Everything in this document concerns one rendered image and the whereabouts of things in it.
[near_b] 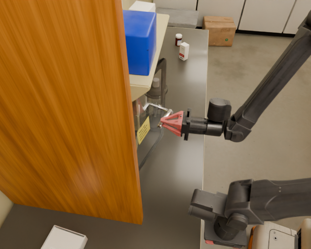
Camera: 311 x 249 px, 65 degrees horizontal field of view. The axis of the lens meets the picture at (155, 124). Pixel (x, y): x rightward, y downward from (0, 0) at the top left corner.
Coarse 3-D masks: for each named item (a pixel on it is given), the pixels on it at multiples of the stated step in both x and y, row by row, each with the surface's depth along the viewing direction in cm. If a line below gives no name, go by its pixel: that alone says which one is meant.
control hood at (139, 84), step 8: (160, 16) 68; (168, 16) 69; (160, 24) 65; (160, 32) 62; (160, 40) 60; (160, 48) 58; (152, 64) 53; (152, 72) 51; (136, 80) 50; (144, 80) 50; (152, 80) 50; (136, 88) 49; (144, 88) 49; (136, 96) 51
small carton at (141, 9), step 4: (136, 0) 61; (136, 4) 59; (140, 4) 59; (144, 4) 59; (148, 4) 59; (152, 4) 59; (132, 8) 58; (136, 8) 58; (140, 8) 58; (144, 8) 58; (148, 8) 58; (152, 8) 59
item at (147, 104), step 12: (156, 72) 74; (156, 84) 78; (144, 96) 73; (156, 96) 82; (132, 108) 68; (144, 108) 76; (156, 108) 86; (144, 120) 80; (156, 120) 91; (156, 132) 96; (144, 144) 88; (156, 144) 102; (144, 156) 93
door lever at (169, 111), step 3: (159, 105) 87; (159, 108) 88; (162, 108) 87; (165, 108) 87; (165, 111) 87; (168, 111) 86; (171, 111) 86; (165, 114) 85; (168, 114) 85; (159, 123) 82; (162, 123) 82; (159, 126) 82
